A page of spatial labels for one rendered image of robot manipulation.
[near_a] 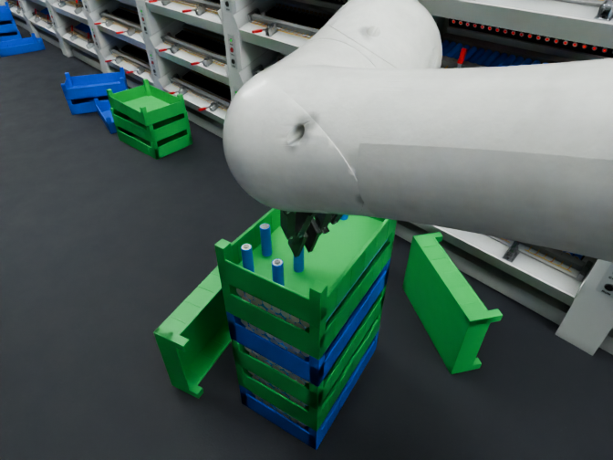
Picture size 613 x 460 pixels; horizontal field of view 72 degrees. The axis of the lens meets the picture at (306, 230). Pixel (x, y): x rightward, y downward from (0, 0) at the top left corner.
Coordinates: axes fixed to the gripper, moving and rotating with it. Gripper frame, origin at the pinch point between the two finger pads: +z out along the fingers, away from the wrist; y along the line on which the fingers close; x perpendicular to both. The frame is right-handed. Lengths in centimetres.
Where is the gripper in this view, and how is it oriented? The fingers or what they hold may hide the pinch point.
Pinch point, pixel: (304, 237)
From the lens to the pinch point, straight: 68.1
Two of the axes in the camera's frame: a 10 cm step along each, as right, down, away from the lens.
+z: -2.0, 4.8, 8.5
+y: 8.8, -2.9, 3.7
